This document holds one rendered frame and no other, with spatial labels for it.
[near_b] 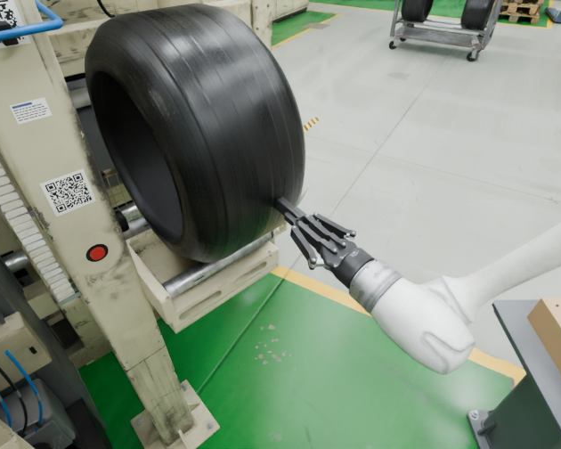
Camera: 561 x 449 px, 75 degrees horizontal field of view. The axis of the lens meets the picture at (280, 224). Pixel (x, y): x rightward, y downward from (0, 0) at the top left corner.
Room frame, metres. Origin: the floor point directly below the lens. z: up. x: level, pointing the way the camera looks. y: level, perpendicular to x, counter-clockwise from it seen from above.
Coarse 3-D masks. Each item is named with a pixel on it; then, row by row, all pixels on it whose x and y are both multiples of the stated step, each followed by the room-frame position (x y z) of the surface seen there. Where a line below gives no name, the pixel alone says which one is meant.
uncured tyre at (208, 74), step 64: (128, 64) 0.67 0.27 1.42; (192, 64) 0.66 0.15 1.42; (256, 64) 0.72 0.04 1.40; (128, 128) 0.98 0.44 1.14; (192, 128) 0.58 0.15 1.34; (256, 128) 0.63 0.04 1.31; (128, 192) 0.83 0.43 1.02; (192, 192) 0.55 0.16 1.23; (256, 192) 0.59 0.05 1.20; (192, 256) 0.59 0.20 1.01
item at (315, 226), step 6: (306, 216) 0.58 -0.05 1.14; (312, 222) 0.57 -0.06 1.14; (312, 228) 0.57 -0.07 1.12; (318, 228) 0.55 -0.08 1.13; (324, 228) 0.55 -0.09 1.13; (318, 234) 0.55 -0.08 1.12; (324, 234) 0.54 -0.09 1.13; (330, 234) 0.53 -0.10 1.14; (336, 240) 0.52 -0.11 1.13; (342, 240) 0.52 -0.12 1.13; (342, 246) 0.50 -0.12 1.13
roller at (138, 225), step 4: (140, 216) 0.85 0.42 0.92; (136, 220) 0.83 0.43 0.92; (140, 220) 0.83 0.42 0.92; (144, 220) 0.83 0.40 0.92; (128, 224) 0.81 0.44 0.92; (132, 224) 0.81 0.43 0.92; (136, 224) 0.81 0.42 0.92; (140, 224) 0.82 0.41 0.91; (144, 224) 0.82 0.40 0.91; (148, 224) 0.83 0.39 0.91; (132, 228) 0.80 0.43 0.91; (136, 228) 0.80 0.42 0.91; (140, 228) 0.81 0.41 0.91; (144, 228) 0.82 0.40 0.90; (148, 228) 0.82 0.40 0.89; (124, 232) 0.78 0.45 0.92; (128, 232) 0.79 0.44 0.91; (132, 232) 0.79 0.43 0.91; (136, 232) 0.80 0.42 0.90; (140, 232) 0.81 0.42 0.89; (128, 236) 0.78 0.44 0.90; (132, 236) 0.79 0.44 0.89
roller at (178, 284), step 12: (264, 240) 0.76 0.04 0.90; (240, 252) 0.71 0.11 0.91; (204, 264) 0.65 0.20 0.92; (216, 264) 0.66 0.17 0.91; (228, 264) 0.68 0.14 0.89; (180, 276) 0.61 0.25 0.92; (192, 276) 0.61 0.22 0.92; (204, 276) 0.63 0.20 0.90; (168, 288) 0.57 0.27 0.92; (180, 288) 0.58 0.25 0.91
